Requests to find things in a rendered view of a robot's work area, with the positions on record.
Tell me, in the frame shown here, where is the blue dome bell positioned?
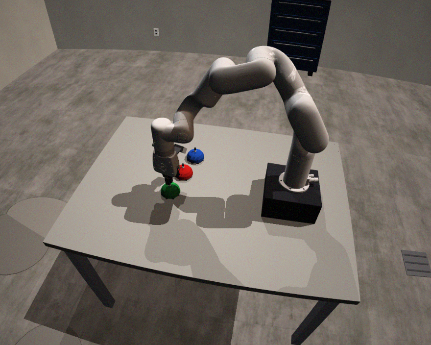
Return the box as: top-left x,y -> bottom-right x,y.
187,148 -> 204,164

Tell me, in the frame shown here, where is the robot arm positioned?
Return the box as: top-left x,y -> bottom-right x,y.
151,46 -> 329,193

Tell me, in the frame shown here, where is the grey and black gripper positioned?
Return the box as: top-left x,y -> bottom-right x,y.
153,150 -> 180,185

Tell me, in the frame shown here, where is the red bell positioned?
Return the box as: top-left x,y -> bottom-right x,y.
176,163 -> 193,181

